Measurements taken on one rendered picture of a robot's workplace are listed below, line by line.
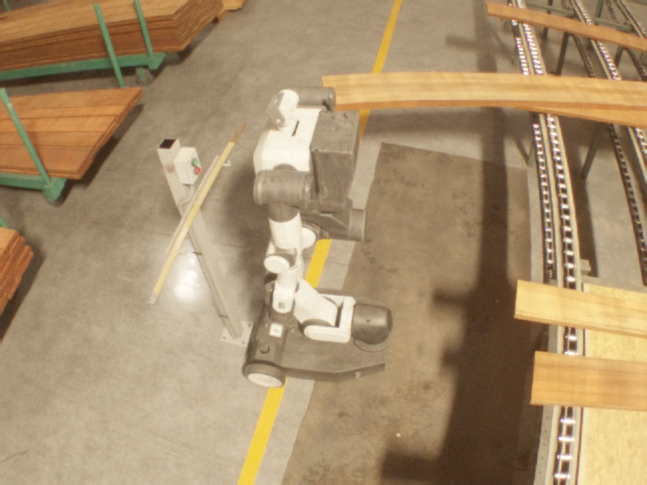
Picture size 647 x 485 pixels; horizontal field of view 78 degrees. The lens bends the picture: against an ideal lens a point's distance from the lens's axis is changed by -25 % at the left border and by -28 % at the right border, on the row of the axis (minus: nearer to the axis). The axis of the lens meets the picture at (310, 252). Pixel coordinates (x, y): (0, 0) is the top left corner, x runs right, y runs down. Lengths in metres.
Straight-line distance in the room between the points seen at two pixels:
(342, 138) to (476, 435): 1.59
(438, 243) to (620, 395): 1.69
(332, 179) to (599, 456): 1.31
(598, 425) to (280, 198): 1.31
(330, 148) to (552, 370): 1.03
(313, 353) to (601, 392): 1.41
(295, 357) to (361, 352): 0.30
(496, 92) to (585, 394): 1.63
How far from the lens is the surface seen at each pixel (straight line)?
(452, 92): 2.58
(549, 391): 1.70
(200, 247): 2.11
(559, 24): 3.98
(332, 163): 1.50
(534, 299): 1.84
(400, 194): 3.24
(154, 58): 4.47
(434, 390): 2.54
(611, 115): 2.99
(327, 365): 2.40
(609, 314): 1.95
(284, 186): 1.38
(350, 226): 1.78
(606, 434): 1.79
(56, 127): 3.95
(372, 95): 2.48
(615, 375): 1.84
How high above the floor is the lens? 2.35
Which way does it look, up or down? 52 degrees down
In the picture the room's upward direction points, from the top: 8 degrees counter-clockwise
